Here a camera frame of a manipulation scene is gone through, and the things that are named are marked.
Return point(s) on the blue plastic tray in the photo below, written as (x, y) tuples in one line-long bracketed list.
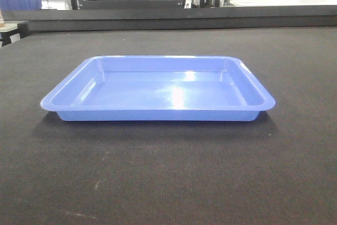
[(159, 88)]

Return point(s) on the white background table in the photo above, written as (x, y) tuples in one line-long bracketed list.
[(267, 3)]

